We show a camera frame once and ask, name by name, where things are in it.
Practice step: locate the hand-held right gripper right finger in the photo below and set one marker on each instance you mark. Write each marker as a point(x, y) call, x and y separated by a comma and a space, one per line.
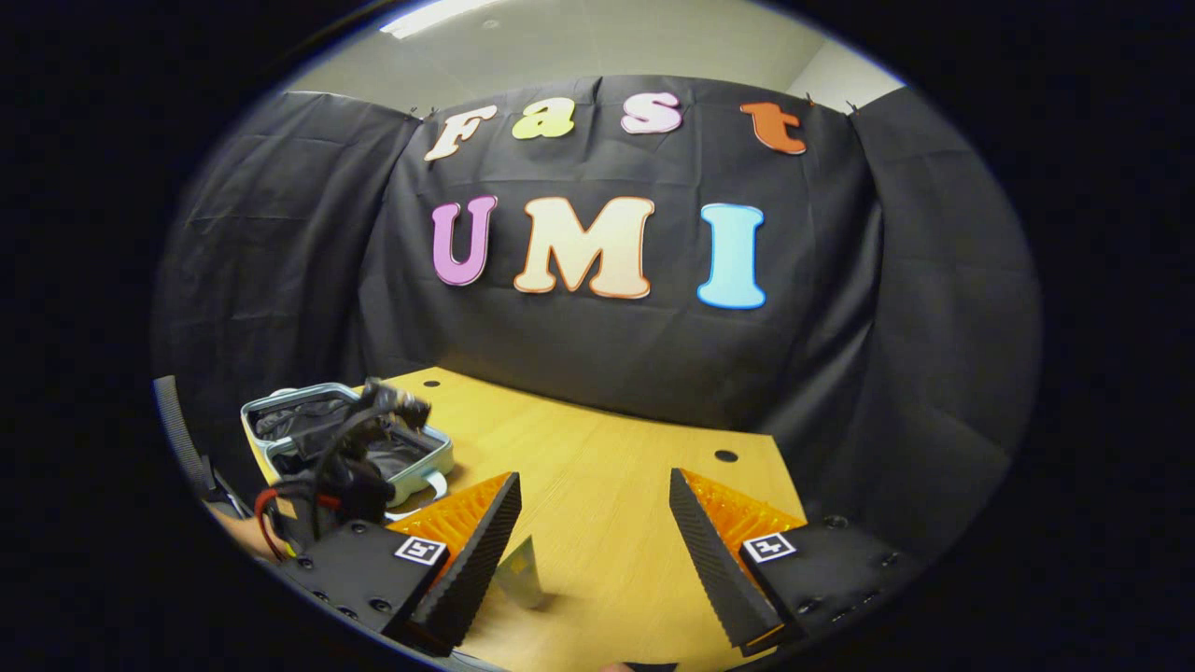
point(705, 551)

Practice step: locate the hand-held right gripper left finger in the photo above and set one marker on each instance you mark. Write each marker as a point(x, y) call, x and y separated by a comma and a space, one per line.
point(485, 551)

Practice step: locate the large white green tube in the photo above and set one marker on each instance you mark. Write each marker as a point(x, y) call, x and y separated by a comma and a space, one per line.
point(523, 579)

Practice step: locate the light blue suitcase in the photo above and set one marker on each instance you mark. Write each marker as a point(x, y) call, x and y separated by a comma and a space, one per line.
point(420, 467)

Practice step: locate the black backdrop cloth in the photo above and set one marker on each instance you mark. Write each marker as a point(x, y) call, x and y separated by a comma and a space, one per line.
point(607, 355)

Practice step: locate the ceiling light panel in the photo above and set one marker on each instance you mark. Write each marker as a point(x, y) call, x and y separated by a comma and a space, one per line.
point(429, 17)

